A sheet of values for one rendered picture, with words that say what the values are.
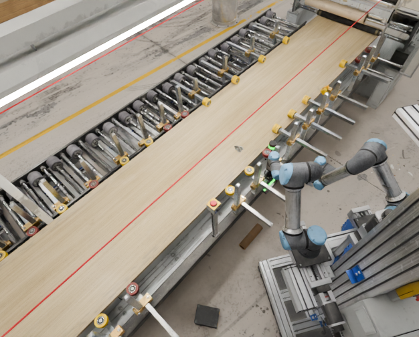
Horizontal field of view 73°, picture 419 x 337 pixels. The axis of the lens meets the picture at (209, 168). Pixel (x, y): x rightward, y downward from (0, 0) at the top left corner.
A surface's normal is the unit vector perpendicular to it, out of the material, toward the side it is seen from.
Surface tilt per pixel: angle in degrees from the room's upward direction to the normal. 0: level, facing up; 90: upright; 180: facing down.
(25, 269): 0
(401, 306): 0
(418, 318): 0
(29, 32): 90
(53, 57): 61
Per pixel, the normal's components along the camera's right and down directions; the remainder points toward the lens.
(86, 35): 0.62, 0.19
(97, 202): -0.04, -0.57
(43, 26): 0.74, 0.54
